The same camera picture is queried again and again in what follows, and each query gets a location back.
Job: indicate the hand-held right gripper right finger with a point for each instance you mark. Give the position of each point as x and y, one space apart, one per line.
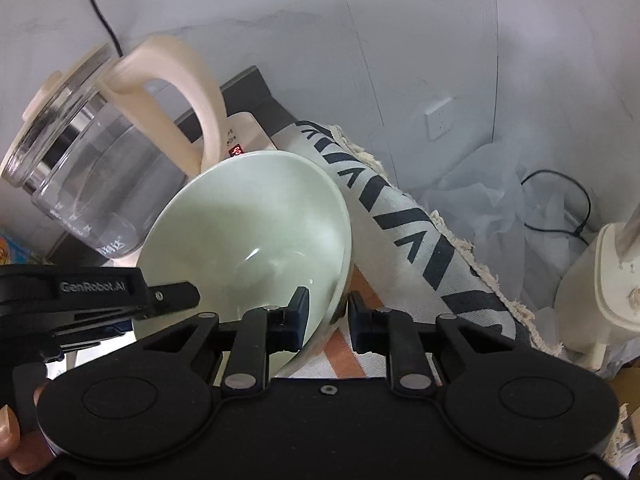
355 315

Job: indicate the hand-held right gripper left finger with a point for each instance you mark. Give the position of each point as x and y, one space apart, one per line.
299 312

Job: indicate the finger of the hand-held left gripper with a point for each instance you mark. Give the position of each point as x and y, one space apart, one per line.
175 296

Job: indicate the pale green bowl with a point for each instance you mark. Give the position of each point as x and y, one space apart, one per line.
240 220

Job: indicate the person's left hand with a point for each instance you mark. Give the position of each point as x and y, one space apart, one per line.
7 435

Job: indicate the colourful printed box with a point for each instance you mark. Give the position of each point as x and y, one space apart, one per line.
12 250

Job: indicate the patterned white tablecloth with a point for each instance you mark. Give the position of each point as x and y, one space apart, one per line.
400 210

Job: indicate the white plastic sheet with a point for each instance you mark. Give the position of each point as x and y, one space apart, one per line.
480 200

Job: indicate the cream kettle base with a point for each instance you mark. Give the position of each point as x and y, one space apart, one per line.
245 135

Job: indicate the cream plastic appliance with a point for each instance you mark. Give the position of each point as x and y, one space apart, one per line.
600 285

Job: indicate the cardboard box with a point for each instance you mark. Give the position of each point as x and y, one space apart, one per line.
627 380

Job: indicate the white wall socket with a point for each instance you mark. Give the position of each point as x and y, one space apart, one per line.
440 119

